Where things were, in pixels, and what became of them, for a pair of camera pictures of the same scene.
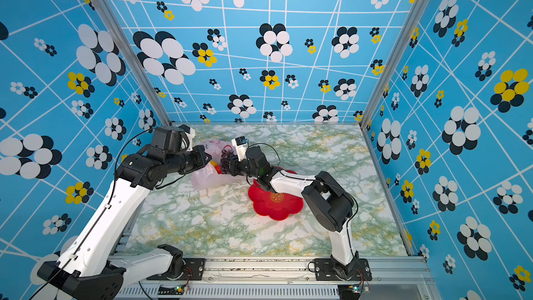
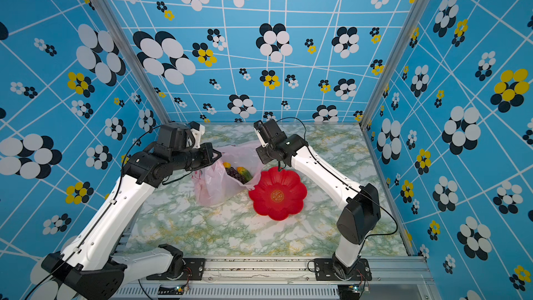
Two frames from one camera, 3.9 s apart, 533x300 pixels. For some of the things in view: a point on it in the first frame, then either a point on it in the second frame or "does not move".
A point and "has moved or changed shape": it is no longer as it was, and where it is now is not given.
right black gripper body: x=244 y=169 to x=266 y=154
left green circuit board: x=178 y=290 does not move
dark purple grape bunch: x=226 y=153 has moved or changed shape
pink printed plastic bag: x=207 y=178 has moved or changed shape
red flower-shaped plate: x=277 y=205 does not move
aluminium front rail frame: x=392 y=279 does not move
